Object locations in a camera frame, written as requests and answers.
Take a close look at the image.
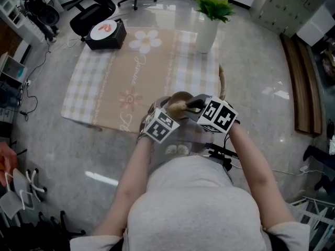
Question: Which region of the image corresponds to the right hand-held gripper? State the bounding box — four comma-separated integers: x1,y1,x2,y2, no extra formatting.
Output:
184,94,239,135

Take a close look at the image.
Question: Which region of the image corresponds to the person's left forearm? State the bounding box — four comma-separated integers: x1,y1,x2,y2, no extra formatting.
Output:
115,137,155,207

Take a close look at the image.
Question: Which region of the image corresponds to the black backpack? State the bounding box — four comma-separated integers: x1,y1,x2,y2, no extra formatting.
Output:
24,0,61,26

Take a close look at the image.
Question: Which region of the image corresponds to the grey locker cabinet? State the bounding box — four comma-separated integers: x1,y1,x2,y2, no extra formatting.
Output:
249,0,335,37

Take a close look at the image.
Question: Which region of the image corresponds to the wicker basket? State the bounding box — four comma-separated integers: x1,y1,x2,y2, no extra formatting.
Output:
218,64,228,100

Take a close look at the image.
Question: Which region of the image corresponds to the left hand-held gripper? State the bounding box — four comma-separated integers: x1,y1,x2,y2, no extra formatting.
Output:
142,95,181,144

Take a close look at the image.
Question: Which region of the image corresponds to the tan potato-shaped object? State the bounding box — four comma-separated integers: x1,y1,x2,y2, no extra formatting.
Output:
167,100,197,119

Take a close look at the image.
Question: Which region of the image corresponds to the plain white cabinet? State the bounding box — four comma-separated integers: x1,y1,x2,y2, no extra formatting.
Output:
296,6,335,47

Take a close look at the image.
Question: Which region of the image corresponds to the person's grey shirt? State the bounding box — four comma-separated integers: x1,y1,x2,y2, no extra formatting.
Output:
69,154,311,251

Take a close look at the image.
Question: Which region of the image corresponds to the black box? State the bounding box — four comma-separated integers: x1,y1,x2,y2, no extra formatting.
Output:
84,19,128,51

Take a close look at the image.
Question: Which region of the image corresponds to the white swivel chair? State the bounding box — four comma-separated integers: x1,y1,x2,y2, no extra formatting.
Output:
0,167,48,220

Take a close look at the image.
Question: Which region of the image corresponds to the brown bowl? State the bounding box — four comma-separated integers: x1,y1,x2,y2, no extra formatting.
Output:
167,91,195,121

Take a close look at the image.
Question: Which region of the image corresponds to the person's white clog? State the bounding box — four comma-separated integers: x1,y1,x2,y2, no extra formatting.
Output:
165,143,179,157
177,143,191,157

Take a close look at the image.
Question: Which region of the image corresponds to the black swivel chair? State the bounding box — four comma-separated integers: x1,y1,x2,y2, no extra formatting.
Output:
0,210,86,251

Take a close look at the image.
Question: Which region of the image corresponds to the beige checked tablecloth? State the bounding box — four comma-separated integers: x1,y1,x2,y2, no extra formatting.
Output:
60,26,224,134

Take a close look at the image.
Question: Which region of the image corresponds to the orange pink cushion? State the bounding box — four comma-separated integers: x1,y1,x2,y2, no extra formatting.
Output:
0,141,18,187

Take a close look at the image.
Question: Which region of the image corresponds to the white open shelf unit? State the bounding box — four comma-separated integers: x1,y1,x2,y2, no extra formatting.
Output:
0,0,65,51

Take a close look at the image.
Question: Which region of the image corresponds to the black waist strap device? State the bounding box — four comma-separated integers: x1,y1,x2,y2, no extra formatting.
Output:
205,142,239,171

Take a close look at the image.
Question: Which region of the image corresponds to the white metal shelf rack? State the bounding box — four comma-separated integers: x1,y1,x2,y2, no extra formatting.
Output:
287,196,335,251

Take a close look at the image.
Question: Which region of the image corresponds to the person's right forearm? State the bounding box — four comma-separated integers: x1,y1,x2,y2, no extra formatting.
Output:
229,121,274,193

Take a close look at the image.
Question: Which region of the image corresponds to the white plate with red print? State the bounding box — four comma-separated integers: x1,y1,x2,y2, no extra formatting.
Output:
90,19,118,40

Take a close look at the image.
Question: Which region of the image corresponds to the wooden step platform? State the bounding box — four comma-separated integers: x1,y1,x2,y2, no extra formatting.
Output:
280,33,323,136

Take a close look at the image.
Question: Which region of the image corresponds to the green artificial plant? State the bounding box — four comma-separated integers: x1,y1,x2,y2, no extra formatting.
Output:
194,0,237,24

